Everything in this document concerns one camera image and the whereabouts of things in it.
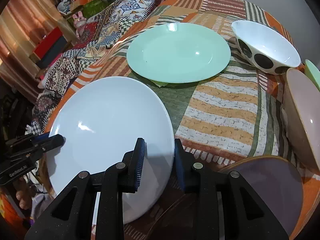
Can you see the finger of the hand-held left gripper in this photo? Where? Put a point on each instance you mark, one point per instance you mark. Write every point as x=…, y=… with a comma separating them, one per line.
x=42, y=137
x=51, y=142

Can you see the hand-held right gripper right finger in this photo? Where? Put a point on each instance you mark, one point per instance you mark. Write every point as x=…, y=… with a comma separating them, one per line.
x=180, y=166

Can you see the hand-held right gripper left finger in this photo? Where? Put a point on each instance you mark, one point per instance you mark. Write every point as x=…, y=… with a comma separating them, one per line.
x=139, y=165

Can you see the white plate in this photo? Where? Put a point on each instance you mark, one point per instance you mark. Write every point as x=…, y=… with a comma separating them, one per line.
x=105, y=120

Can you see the green plate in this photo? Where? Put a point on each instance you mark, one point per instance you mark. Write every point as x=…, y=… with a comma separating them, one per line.
x=177, y=52

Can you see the white bowl with black dots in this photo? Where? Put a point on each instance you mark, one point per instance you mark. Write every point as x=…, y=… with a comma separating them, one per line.
x=265, y=42

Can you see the person's left hand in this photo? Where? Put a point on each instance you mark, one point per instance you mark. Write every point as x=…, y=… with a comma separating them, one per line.
x=22, y=196

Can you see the brown glass plate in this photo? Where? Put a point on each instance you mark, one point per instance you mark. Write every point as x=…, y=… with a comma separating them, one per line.
x=170, y=220

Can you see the orange striped patchwork tablecloth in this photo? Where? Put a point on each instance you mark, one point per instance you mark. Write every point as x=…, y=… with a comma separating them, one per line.
x=225, y=110

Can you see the dark blue box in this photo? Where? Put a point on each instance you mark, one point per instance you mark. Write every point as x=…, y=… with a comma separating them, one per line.
x=53, y=53

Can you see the purple plate with brown rim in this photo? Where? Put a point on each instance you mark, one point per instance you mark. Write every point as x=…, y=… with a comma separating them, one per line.
x=262, y=185

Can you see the red box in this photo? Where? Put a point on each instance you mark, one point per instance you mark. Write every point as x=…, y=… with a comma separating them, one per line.
x=47, y=42

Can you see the orange striped curtain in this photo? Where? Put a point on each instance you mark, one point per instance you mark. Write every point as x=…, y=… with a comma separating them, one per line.
x=20, y=30

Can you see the pink bunny toy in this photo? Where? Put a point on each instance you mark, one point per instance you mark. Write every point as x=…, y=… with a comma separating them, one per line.
x=79, y=22

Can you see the patterned patchwork blanket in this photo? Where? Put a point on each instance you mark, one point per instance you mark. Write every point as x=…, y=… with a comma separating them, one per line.
x=100, y=30

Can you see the green box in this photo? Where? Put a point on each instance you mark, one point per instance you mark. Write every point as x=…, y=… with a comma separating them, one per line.
x=96, y=6

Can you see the green bowl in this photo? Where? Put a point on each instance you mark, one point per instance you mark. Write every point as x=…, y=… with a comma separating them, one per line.
x=313, y=72

